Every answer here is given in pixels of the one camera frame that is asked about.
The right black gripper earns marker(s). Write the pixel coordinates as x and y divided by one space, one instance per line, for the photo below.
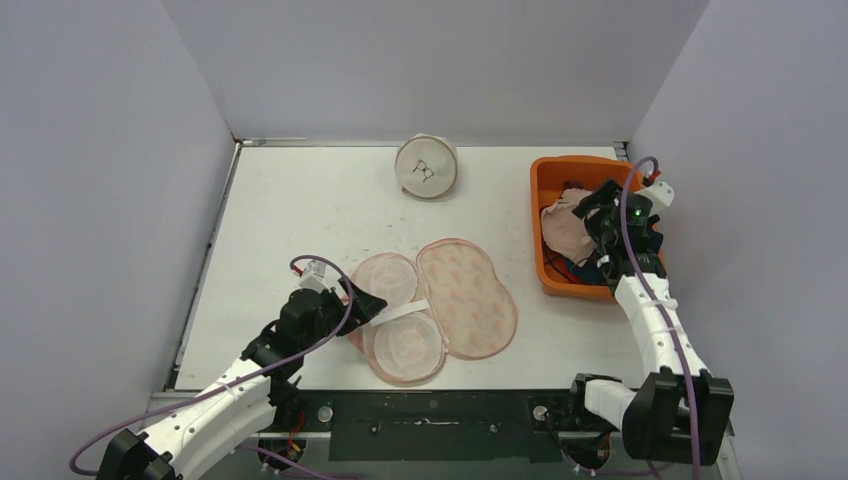
602 216

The orange plastic bin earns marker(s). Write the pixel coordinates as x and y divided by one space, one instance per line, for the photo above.
547 177

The navy blue garment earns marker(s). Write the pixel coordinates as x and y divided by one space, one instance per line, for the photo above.
589 273

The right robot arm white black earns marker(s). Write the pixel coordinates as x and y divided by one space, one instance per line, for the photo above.
681 411

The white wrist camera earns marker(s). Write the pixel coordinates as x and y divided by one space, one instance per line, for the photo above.
661 195
313 276

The red black strappy garment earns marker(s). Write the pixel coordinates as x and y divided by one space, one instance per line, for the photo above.
564 267

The floral mesh laundry bag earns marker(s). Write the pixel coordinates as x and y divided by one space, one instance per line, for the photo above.
446 302

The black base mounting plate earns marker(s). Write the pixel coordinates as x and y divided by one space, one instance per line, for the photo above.
432 425

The maroon garment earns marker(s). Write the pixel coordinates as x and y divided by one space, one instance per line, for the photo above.
573 185

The round white mesh laundry bag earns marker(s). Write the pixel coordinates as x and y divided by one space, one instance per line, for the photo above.
426 166

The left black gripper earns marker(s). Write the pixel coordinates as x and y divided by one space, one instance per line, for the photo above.
362 307

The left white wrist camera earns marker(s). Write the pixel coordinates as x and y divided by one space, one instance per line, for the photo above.
313 276

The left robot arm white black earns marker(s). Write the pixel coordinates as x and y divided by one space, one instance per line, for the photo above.
253 393

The beige pink lace bra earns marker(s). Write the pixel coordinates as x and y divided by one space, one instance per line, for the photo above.
564 232

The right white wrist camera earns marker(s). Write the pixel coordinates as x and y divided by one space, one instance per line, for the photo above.
661 195

